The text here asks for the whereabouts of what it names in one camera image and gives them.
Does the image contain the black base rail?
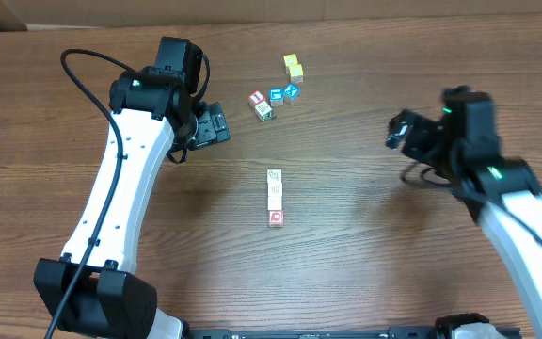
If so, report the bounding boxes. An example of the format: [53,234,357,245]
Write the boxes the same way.
[186,326,454,339]

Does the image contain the yellow block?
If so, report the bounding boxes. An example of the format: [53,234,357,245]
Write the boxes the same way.
[283,54,298,69]
[288,64,304,84]

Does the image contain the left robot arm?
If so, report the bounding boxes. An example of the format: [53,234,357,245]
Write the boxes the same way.
[34,37,231,338]

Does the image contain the yellow block near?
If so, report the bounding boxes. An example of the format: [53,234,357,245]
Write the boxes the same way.
[288,64,304,84]

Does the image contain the cow picture number 2 block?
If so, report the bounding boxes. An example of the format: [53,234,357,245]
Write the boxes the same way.
[267,196,282,211]

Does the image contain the cardboard box edge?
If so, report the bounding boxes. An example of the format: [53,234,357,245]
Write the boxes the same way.
[0,0,542,31]

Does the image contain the blue G letter block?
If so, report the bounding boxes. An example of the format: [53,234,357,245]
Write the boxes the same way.
[269,88,284,106]

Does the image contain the blue-sided picture block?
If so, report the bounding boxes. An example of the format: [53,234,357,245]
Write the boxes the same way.
[267,169,282,183]

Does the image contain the yellow block far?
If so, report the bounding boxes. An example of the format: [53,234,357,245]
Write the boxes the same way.
[283,54,298,69]

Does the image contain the red Q wooden block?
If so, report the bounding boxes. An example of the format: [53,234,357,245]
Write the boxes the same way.
[268,210,284,227]

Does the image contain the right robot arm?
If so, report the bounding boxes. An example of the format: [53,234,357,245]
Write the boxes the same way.
[386,86,542,338]

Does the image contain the blue X letter block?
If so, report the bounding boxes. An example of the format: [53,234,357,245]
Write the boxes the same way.
[283,83,300,105]

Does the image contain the red M letter block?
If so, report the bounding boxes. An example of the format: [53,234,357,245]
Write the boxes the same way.
[267,182,283,197]

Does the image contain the green-sided picture block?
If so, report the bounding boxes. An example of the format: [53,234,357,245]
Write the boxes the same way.
[254,101,275,121]

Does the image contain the red I letter block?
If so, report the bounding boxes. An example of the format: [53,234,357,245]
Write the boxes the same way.
[248,90,266,107]

